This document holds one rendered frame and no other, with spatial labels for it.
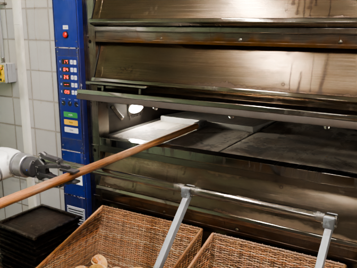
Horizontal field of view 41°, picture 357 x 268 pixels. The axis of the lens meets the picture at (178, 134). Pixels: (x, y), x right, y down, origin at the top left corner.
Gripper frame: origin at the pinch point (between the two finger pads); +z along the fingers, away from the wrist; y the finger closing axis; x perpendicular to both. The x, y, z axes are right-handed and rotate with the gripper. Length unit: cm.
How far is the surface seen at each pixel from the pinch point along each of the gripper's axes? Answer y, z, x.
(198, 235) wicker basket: 36, 26, -47
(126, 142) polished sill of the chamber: 2, -16, -54
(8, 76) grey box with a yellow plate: -24, -87, -49
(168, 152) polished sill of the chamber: 4, 7, -53
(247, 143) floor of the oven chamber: 2, 34, -78
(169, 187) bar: 3.6, 31.1, -15.9
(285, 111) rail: -23, 63, -39
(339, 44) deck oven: -45, 77, -54
